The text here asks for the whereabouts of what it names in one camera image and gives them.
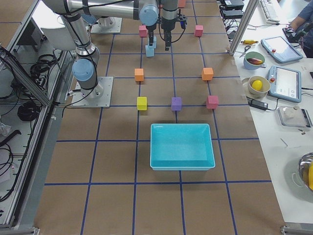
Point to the crimson block near left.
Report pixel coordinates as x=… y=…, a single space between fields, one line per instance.
x=143 y=32

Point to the brass cylinder tool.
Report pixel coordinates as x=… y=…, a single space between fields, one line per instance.
x=249 y=42

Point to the kitchen scale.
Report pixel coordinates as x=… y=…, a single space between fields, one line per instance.
x=294 y=117

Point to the white keyboard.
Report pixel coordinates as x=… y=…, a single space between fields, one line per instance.
x=268 y=11

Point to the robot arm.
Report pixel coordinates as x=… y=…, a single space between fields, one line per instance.
x=145 y=11
x=85 y=68

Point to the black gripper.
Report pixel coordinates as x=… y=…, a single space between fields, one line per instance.
x=150 y=31
x=168 y=24

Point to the orange block near right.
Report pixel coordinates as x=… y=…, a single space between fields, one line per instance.
x=139 y=74

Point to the crimson block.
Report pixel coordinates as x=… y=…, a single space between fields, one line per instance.
x=212 y=102
x=143 y=32

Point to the orange block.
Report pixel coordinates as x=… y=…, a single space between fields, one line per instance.
x=139 y=74
x=207 y=74

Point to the pink plastic bin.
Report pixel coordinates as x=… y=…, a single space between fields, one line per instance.
x=181 y=3

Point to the yellow block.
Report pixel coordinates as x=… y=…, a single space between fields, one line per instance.
x=141 y=103

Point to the crimson block far right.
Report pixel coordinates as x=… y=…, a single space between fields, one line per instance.
x=212 y=102

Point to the aluminium frame post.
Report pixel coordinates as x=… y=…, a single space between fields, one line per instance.
x=250 y=8

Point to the black power adapter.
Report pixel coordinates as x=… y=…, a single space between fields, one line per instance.
x=258 y=104

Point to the purple block right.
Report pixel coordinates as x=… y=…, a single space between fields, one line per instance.
x=176 y=104

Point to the teach pendant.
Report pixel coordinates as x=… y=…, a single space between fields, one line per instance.
x=280 y=49
x=285 y=84

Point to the bowl with yellow lemon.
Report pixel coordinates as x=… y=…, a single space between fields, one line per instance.
x=256 y=86

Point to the light blue block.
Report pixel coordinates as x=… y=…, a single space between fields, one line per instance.
x=154 y=44
x=150 y=51

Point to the orange block far right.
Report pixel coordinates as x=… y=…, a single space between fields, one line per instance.
x=207 y=74

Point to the metal bowl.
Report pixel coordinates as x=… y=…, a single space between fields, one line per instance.
x=303 y=178

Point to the cyan plastic bin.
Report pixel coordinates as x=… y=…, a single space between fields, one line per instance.
x=186 y=146

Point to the person at desk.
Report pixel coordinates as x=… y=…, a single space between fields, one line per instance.
x=298 y=23

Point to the pink block far left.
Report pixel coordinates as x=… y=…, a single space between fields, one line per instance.
x=198 y=31

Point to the teach pendant far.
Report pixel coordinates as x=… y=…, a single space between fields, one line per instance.
x=280 y=49

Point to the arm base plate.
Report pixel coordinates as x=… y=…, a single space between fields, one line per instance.
x=109 y=25
x=99 y=97

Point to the teach pendant near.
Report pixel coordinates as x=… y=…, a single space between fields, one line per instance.
x=285 y=84

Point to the bowl with red fruit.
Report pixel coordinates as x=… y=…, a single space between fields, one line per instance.
x=253 y=60

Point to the black scissors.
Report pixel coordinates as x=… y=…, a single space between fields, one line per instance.
x=245 y=50

